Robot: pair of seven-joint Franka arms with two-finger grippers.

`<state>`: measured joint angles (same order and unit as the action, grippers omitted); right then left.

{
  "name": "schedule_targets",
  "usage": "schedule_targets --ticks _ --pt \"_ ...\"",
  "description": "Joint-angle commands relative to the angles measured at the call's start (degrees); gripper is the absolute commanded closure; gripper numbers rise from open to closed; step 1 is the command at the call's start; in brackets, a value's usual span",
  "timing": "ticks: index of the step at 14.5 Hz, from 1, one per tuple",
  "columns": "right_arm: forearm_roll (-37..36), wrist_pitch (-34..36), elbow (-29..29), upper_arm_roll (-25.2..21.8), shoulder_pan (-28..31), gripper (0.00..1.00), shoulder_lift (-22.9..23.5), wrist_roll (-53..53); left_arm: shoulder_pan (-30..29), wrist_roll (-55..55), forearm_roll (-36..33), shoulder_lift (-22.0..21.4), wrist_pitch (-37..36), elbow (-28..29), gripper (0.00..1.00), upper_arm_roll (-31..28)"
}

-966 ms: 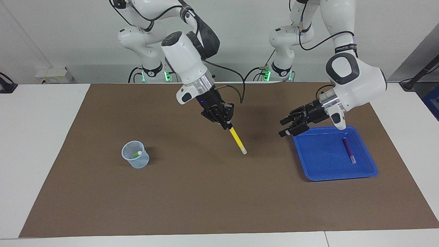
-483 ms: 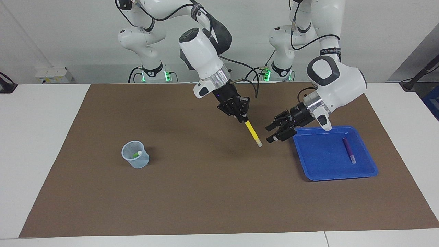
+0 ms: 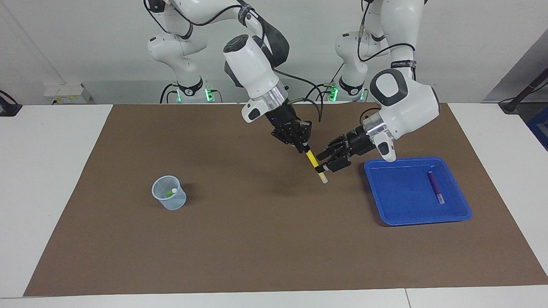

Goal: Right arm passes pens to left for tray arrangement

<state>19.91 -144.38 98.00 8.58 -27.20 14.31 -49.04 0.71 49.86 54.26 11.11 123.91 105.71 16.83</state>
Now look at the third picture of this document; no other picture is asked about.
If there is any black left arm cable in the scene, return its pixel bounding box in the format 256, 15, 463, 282
357, 0, 417, 62

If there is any black stand pole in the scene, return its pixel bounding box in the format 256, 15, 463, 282
499, 68, 548, 114

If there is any translucent plastic cup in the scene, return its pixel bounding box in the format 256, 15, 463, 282
151, 175, 187, 210

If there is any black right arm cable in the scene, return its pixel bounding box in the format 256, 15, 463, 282
146, 0, 326, 123

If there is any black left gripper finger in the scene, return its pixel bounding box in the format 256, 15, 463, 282
316, 135, 348, 161
315, 156, 351, 173

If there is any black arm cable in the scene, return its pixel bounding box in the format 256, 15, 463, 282
146, 0, 326, 123
357, 0, 417, 62

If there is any brown table mat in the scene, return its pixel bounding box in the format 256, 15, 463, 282
24, 102, 548, 297

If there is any black clamp mount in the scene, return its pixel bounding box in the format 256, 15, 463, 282
0, 90, 23, 117

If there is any blue plastic tray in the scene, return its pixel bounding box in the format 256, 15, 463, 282
364, 157, 473, 226

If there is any purple pen white cap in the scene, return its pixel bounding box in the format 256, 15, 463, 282
428, 171, 445, 205

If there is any yellow pen white cap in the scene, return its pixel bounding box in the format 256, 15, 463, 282
305, 148, 329, 184

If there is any white power strip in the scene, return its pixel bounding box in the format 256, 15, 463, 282
44, 83, 92, 105

